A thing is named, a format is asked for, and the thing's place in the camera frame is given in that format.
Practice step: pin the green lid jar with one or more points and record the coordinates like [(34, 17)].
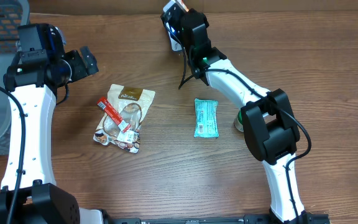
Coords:
[(238, 122)]

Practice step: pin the beige cookie pouch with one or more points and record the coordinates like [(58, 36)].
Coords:
[(132, 104)]

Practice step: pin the teal snack packet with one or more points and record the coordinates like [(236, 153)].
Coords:
[(206, 122)]

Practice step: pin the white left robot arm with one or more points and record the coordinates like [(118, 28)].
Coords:
[(29, 193)]

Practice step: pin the red stick packet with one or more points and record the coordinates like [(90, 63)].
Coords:
[(105, 105)]

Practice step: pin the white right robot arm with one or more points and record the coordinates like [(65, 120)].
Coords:
[(270, 129)]

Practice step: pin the orange small packet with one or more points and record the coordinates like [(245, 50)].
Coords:
[(182, 5)]

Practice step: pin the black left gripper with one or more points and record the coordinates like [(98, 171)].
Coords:
[(84, 62)]

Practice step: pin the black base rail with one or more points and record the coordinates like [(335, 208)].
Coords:
[(216, 220)]

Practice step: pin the white barcode scanner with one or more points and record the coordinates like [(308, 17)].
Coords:
[(175, 45)]

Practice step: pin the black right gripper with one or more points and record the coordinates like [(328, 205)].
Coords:
[(184, 12)]

